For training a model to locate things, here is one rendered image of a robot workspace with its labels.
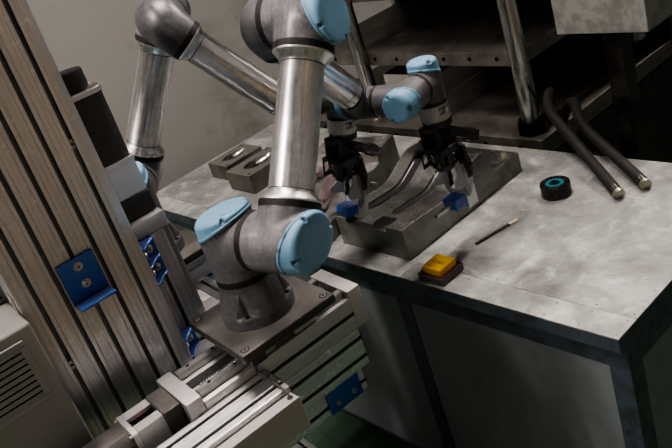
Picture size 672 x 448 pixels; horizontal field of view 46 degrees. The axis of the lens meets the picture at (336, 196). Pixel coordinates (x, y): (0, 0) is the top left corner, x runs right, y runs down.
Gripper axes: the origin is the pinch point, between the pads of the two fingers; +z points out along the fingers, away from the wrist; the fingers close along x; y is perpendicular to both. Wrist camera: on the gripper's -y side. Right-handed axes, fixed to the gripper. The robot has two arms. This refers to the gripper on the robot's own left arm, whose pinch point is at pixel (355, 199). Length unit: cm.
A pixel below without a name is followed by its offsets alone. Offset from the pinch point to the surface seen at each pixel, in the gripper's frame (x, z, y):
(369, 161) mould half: -24.2, 5.4, -29.3
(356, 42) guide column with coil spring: -71, -16, -72
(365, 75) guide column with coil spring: -69, -3, -74
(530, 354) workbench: 57, 24, 1
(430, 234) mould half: 19.7, 7.7, -7.5
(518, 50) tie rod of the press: 3, -24, -69
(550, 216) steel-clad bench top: 43, 4, -28
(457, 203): 30.2, -4.9, -6.3
